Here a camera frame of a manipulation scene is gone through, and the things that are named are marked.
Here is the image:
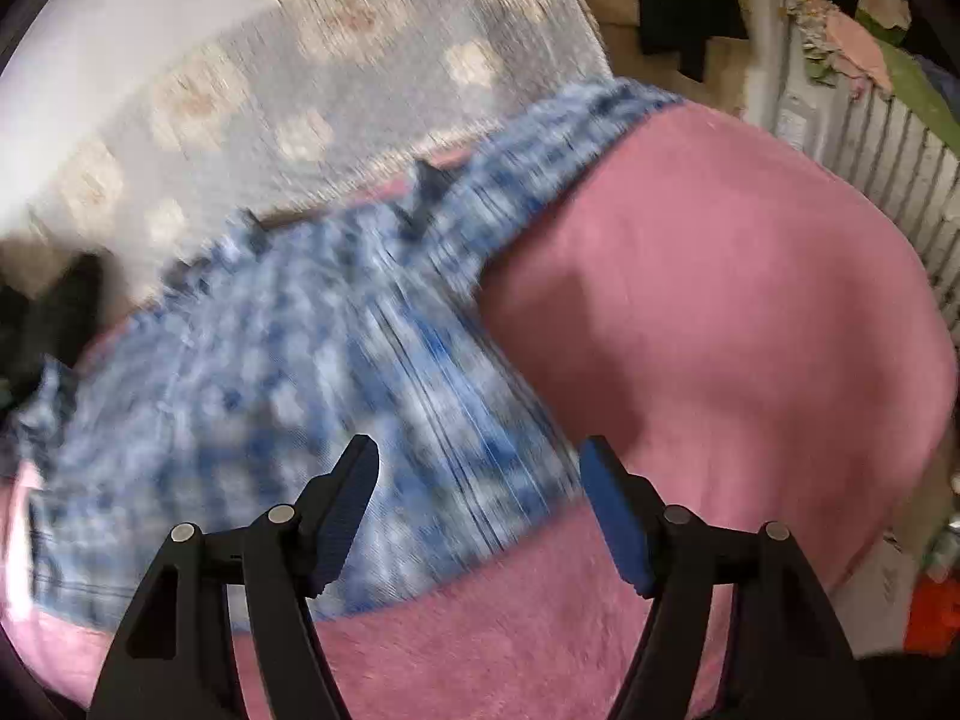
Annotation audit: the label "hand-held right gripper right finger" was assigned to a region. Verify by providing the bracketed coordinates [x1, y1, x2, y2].
[579, 435, 871, 720]

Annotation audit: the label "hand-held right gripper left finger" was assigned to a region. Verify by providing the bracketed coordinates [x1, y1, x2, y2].
[88, 435, 381, 720]

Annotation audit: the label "blue plaid shirt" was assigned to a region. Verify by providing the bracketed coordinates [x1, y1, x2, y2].
[4, 82, 687, 635]

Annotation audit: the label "pink fleece blanket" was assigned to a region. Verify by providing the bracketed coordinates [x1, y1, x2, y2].
[0, 101, 960, 720]

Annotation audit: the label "red object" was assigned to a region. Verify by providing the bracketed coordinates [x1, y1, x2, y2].
[904, 583, 960, 655]

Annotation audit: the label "black padded jacket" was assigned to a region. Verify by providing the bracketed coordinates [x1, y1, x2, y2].
[0, 251, 106, 406]

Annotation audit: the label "quilted floral sofa backrest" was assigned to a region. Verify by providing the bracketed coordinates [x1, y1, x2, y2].
[22, 0, 616, 308]

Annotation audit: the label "white radiator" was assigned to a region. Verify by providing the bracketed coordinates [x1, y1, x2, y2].
[780, 86, 960, 293]

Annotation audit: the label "wooden door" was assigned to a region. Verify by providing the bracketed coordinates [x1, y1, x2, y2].
[540, 0, 758, 115]

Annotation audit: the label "black hanging coat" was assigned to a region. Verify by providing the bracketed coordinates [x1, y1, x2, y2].
[630, 0, 751, 82]

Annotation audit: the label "pink and green cloths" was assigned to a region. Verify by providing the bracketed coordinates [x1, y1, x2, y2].
[787, 0, 960, 128]

